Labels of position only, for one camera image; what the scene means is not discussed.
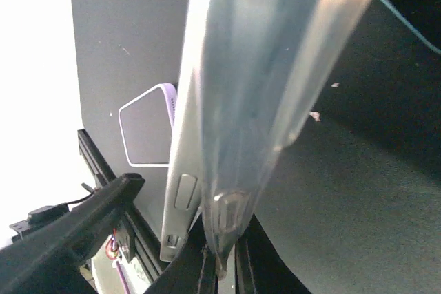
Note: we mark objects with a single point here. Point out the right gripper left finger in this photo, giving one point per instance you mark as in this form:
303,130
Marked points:
193,270

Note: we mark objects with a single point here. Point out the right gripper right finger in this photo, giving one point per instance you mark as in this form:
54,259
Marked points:
258,266

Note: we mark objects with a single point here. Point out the silver bare phone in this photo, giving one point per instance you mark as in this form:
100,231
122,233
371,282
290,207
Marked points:
184,175

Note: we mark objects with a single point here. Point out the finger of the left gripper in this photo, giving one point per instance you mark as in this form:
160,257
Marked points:
48,260

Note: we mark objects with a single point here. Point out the clear phone case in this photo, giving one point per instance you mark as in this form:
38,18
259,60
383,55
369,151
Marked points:
263,65

